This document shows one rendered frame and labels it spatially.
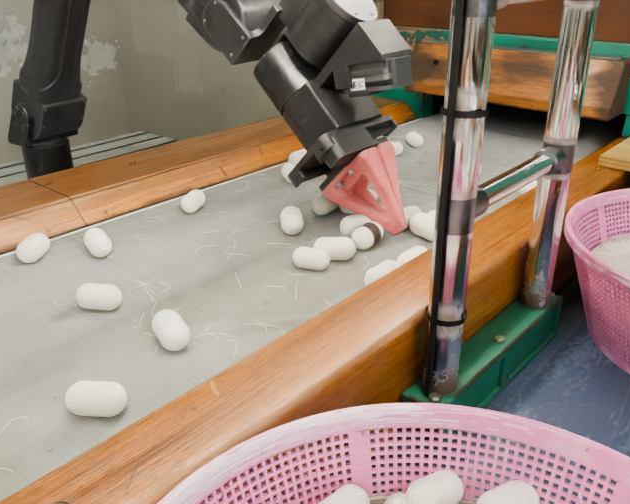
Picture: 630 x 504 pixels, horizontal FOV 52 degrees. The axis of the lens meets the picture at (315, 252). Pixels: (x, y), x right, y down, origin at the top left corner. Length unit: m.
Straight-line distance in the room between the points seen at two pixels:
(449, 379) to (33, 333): 0.29
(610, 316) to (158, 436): 0.36
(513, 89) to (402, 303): 0.52
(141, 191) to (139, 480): 0.43
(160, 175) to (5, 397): 0.36
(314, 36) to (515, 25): 0.45
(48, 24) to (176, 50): 1.81
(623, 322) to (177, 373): 0.33
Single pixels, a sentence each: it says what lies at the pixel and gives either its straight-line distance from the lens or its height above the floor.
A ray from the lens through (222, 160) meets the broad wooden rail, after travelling 0.77.
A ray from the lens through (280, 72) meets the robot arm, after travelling 0.61.
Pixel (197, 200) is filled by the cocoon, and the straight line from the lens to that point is 0.66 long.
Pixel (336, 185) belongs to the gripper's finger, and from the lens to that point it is 0.59.
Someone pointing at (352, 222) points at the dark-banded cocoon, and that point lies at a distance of 0.58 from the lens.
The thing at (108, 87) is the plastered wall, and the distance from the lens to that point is 2.93.
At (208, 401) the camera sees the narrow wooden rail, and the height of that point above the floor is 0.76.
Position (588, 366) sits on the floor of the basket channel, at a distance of 0.57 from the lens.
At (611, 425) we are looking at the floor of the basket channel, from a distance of 0.52.
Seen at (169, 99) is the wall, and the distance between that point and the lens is 2.74.
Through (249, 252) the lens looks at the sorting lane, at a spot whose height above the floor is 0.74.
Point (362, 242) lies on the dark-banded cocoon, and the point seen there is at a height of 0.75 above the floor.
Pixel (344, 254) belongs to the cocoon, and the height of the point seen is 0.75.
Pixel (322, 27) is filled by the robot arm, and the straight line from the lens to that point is 0.58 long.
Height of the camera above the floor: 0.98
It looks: 25 degrees down
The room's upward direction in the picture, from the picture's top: straight up
